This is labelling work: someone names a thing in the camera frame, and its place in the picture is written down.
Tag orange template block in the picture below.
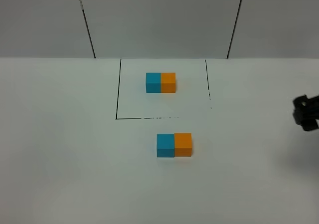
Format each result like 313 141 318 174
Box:
160 73 176 93

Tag blue template block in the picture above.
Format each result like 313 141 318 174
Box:
146 73 161 93

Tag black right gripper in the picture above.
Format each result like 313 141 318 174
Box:
293 95 319 131

